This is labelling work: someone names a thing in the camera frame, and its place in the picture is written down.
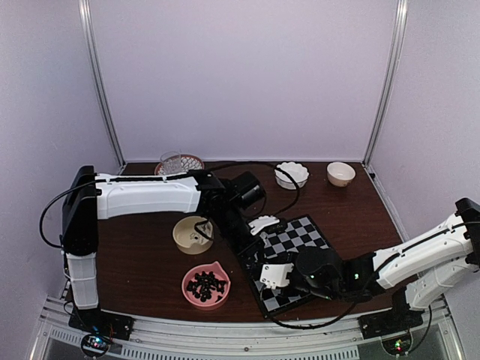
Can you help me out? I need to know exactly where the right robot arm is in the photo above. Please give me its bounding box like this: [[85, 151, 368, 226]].
[[259, 198, 479, 332]]

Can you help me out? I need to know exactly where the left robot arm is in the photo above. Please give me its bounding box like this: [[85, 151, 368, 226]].
[[61, 166, 283, 333]]

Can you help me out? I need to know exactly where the black chess pieces pile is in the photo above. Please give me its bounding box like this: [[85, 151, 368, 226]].
[[186, 271, 227, 302]]

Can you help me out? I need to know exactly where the black and white chessboard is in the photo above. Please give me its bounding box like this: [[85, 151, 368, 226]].
[[238, 214, 330, 317]]

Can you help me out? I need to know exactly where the patterned saucer plate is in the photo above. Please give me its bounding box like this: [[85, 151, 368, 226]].
[[154, 154, 205, 176]]

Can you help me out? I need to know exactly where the cream bowl with spout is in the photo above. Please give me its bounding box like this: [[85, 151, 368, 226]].
[[172, 216, 214, 255]]

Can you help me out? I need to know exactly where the white scalloped bowl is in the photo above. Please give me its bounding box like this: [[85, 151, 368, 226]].
[[274, 161, 309, 191]]

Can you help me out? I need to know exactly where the clear glass tumbler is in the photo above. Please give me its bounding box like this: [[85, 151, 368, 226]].
[[160, 151, 182, 175]]

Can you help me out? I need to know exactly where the pink bowl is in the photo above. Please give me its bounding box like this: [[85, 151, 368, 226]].
[[181, 261, 231, 311]]

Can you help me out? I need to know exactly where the small cream bowl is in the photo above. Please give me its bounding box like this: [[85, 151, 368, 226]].
[[326, 162, 356, 188]]

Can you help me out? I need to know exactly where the aluminium front rail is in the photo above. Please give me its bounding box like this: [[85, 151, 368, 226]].
[[24, 294, 467, 359]]

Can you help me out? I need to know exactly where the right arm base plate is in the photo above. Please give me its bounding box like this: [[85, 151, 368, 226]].
[[358, 307, 424, 339]]

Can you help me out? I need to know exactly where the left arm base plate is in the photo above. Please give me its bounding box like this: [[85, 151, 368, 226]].
[[68, 307, 134, 341]]

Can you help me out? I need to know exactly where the aluminium frame post right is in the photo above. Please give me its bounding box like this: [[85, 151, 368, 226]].
[[362, 0, 409, 168]]

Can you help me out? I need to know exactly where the aluminium frame post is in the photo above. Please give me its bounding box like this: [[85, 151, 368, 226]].
[[78, 0, 126, 168], [362, 0, 409, 168]]

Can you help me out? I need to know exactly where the aluminium frame post left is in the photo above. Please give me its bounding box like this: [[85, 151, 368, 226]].
[[78, 0, 126, 168]]

